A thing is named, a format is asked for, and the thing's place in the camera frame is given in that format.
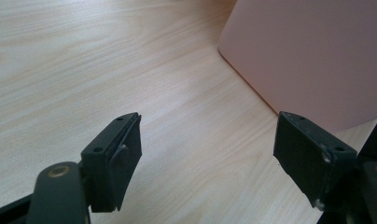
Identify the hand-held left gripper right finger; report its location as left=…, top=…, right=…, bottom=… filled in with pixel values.
left=272, top=111, right=359, bottom=210

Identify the pink plastic box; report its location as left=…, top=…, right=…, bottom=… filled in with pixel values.
left=217, top=0, right=377, bottom=135

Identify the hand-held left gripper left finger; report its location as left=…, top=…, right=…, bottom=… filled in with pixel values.
left=79, top=112, right=143, bottom=214

